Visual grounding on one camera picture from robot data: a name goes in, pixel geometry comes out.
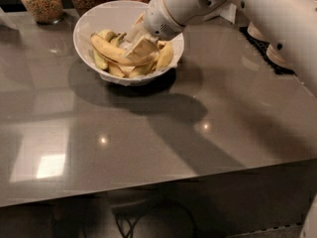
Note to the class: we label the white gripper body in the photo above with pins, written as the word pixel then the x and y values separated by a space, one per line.
pixel 158 22

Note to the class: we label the right yellow banana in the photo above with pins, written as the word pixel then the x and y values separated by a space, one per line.
pixel 165 54

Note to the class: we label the large top banana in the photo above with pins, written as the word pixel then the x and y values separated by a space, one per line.
pixel 114 54

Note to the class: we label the far left cereal jar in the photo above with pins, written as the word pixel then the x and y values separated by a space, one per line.
pixel 44 11

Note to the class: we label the bottom yellow banana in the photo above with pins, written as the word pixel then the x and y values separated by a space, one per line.
pixel 129 71

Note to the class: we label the black rubber mat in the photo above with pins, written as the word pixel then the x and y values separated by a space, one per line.
pixel 261 48

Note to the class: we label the yellow banana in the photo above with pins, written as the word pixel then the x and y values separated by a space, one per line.
pixel 100 62
pixel 165 54
pixel 129 71

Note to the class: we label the white folded sign stand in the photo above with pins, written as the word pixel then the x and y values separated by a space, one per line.
pixel 226 11

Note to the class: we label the stack of paper plates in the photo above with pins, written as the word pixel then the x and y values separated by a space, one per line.
pixel 273 55

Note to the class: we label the left yellow banana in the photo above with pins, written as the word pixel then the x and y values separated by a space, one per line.
pixel 100 62

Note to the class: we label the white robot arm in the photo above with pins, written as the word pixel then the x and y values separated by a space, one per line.
pixel 290 26

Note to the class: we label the stack of paper bowls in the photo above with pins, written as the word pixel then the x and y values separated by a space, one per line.
pixel 255 33

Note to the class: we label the white bowl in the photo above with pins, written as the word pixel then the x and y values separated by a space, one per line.
pixel 122 13

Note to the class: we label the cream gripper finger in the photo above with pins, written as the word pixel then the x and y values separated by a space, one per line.
pixel 137 30
pixel 141 47

